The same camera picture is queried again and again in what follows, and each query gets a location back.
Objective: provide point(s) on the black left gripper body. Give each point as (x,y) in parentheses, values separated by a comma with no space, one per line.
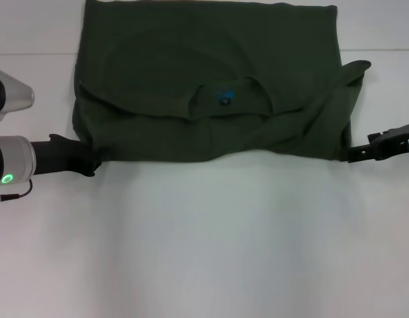
(62,157)

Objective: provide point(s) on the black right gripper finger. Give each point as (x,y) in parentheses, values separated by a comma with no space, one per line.
(360,154)

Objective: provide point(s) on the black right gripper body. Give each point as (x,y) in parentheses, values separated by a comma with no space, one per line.
(394,140)

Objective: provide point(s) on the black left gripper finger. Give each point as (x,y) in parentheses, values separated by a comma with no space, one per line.
(95,164)

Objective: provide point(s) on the dark green printed T-shirt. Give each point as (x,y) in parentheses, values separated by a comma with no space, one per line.
(208,66)

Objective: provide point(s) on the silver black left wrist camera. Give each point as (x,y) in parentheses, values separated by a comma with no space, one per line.
(12,94)

